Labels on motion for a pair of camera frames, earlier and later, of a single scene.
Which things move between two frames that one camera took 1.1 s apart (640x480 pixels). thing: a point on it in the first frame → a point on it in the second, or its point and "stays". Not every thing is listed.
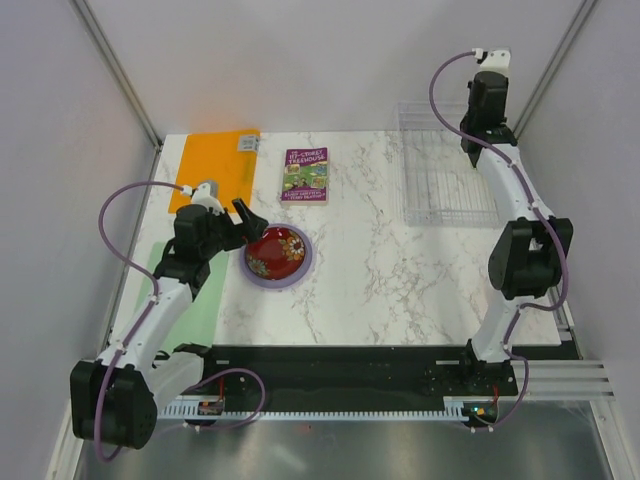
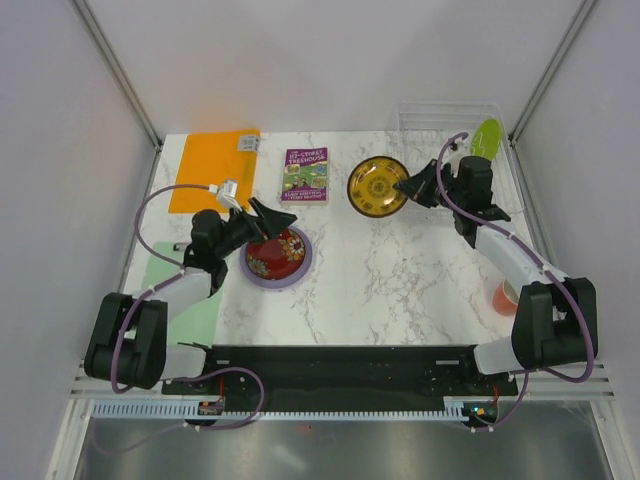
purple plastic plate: x=287 y=281 stays
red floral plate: x=277 y=254 stays
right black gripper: x=505 y=105 → x=418 y=186
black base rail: x=339 y=374 stays
